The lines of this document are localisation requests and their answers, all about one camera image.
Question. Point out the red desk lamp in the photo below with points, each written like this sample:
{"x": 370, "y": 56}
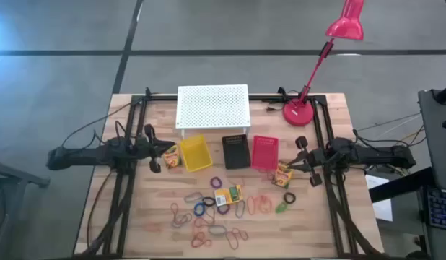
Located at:
{"x": 298, "y": 113}

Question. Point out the purple coil wristband keyring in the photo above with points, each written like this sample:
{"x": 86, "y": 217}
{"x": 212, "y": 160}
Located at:
{"x": 211, "y": 182}
{"x": 227, "y": 210}

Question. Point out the black coil wristband keyring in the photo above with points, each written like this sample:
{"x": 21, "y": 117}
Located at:
{"x": 285, "y": 198}
{"x": 204, "y": 201}

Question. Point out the dark grey desk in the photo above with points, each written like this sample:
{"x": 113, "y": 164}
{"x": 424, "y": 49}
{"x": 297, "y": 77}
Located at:
{"x": 439, "y": 144}

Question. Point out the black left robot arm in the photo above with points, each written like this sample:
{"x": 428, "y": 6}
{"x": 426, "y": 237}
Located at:
{"x": 82, "y": 157}

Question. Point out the white perforated shelf riser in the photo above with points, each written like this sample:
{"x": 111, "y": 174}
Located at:
{"x": 212, "y": 106}

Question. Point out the black plastic basket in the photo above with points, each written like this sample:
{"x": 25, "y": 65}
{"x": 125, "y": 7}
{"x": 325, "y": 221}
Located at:
{"x": 236, "y": 151}

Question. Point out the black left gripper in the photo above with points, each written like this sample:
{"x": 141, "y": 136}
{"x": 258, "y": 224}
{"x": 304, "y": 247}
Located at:
{"x": 145, "y": 148}

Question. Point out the green coil wristband keyring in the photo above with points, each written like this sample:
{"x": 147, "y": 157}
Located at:
{"x": 280, "y": 208}

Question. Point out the blue coil wristband keyring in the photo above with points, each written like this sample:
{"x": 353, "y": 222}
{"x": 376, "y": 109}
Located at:
{"x": 195, "y": 209}

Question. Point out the red rubber band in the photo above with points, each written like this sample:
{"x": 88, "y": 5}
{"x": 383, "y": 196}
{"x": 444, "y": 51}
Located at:
{"x": 213, "y": 213}
{"x": 171, "y": 209}
{"x": 192, "y": 243}
{"x": 226, "y": 238}
{"x": 213, "y": 223}

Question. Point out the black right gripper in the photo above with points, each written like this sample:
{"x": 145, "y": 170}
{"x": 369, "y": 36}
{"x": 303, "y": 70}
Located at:
{"x": 318, "y": 159}

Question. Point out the yellow crayon box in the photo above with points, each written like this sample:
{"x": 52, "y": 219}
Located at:
{"x": 171, "y": 157}
{"x": 282, "y": 178}
{"x": 228, "y": 195}

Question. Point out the black metal beam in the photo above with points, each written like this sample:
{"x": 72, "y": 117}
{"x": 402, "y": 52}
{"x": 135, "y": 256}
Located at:
{"x": 400, "y": 185}

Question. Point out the white paper sheet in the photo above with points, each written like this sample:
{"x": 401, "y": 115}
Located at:
{"x": 383, "y": 211}

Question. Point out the blue rubber band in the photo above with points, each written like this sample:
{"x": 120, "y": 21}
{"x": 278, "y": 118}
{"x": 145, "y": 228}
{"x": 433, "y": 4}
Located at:
{"x": 209, "y": 230}
{"x": 185, "y": 198}
{"x": 190, "y": 217}
{"x": 236, "y": 211}

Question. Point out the red plastic basket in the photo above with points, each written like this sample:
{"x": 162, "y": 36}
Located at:
{"x": 265, "y": 152}

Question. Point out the yellow plastic basket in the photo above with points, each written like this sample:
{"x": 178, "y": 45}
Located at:
{"x": 196, "y": 153}

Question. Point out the backlit keyboard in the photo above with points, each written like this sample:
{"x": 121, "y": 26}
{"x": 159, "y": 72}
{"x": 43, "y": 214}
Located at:
{"x": 441, "y": 209}

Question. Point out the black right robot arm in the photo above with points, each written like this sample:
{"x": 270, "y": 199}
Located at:
{"x": 381, "y": 159}

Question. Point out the grey furniture frame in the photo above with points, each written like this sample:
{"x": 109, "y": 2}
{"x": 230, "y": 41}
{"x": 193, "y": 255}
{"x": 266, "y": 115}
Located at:
{"x": 21, "y": 177}

